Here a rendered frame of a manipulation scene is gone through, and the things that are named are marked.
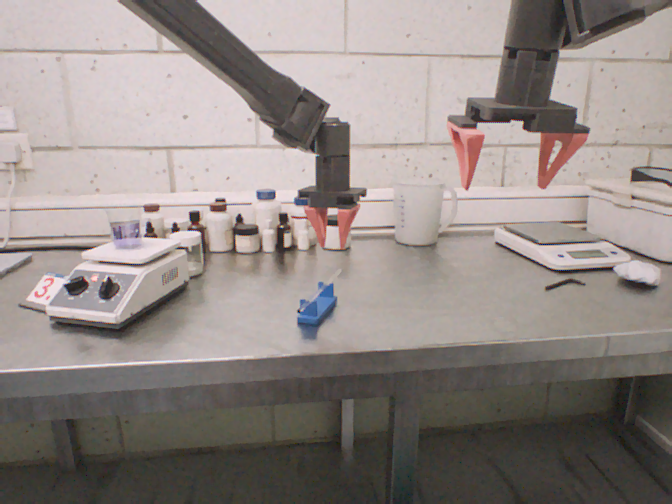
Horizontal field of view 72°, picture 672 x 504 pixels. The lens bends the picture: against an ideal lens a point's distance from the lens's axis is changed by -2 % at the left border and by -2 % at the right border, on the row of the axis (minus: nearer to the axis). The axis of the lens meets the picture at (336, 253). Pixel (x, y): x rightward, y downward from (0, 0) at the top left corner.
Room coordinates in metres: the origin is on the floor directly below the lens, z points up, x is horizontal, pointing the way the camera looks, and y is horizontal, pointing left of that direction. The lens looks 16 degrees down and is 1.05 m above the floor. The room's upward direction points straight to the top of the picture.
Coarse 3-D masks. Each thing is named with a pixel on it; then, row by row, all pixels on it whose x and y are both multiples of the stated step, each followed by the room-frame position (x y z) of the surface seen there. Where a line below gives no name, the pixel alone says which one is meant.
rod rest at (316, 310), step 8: (328, 288) 0.72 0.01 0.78; (320, 296) 0.73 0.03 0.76; (328, 296) 0.72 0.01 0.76; (336, 296) 0.73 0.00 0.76; (312, 304) 0.65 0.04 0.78; (320, 304) 0.69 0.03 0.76; (328, 304) 0.69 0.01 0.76; (304, 312) 0.65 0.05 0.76; (312, 312) 0.65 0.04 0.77; (320, 312) 0.66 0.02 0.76; (296, 320) 0.65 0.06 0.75; (304, 320) 0.64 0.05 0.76; (312, 320) 0.64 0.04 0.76; (320, 320) 0.65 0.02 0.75
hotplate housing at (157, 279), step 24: (96, 264) 0.72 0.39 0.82; (120, 264) 0.72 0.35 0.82; (144, 264) 0.71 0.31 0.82; (168, 264) 0.74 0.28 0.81; (144, 288) 0.68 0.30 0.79; (168, 288) 0.74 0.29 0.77; (48, 312) 0.64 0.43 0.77; (72, 312) 0.63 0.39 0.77; (96, 312) 0.62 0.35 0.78; (120, 312) 0.62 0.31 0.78; (144, 312) 0.67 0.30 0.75
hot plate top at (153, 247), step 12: (144, 240) 0.80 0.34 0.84; (156, 240) 0.80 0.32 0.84; (168, 240) 0.80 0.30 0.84; (180, 240) 0.80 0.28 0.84; (96, 252) 0.72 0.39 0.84; (108, 252) 0.72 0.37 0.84; (120, 252) 0.72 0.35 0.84; (132, 252) 0.72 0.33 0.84; (144, 252) 0.72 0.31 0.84; (156, 252) 0.73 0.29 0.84
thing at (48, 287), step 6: (48, 276) 0.75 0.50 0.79; (42, 282) 0.75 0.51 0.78; (48, 282) 0.74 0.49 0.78; (54, 282) 0.74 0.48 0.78; (60, 282) 0.73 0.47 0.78; (36, 288) 0.74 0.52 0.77; (42, 288) 0.74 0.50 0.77; (48, 288) 0.73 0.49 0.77; (54, 288) 0.73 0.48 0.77; (36, 294) 0.73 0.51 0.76; (42, 294) 0.72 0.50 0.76; (48, 294) 0.72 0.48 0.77; (54, 294) 0.72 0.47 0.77; (48, 300) 0.71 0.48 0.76
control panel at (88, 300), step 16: (80, 272) 0.69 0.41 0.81; (96, 272) 0.69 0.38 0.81; (112, 272) 0.69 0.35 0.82; (64, 288) 0.67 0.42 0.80; (96, 288) 0.66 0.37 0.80; (128, 288) 0.65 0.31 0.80; (64, 304) 0.64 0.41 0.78; (80, 304) 0.63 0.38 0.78; (96, 304) 0.63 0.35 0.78; (112, 304) 0.63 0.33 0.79
